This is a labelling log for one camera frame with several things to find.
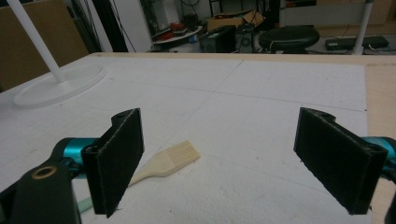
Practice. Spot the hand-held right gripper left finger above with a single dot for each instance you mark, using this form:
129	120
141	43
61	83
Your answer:
113	165

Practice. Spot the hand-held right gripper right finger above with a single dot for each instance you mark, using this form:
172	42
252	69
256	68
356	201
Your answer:
337	161

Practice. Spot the cream silicone pastry brush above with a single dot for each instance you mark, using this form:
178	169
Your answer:
165	165

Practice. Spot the white foam board sheet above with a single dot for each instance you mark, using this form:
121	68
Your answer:
199	137

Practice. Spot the white lamp stand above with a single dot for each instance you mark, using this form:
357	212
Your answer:
49	74

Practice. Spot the flat black device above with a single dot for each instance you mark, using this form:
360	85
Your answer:
355	43

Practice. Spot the black round stool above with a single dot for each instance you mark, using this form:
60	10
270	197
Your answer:
288	38

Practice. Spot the white metal pole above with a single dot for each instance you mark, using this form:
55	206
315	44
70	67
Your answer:
363	25

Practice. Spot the round white table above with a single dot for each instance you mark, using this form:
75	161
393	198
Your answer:
179	36

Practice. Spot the brown board panel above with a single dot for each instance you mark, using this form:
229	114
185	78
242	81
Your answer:
34	43

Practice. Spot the black computer case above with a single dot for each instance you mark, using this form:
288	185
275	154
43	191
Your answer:
218	39

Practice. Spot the brown cardboard box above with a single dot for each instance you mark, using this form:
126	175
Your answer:
233	20

